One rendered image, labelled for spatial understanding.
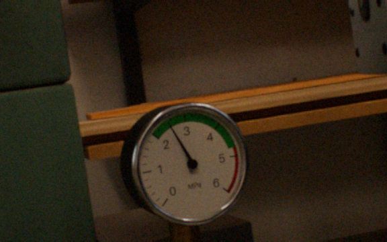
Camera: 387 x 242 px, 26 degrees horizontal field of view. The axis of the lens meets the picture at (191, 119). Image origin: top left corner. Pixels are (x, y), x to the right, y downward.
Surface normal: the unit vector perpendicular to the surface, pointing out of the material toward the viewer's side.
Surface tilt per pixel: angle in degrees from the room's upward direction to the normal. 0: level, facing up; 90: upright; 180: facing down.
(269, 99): 90
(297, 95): 91
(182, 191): 90
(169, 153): 90
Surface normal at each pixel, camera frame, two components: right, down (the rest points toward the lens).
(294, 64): 0.25, 0.02
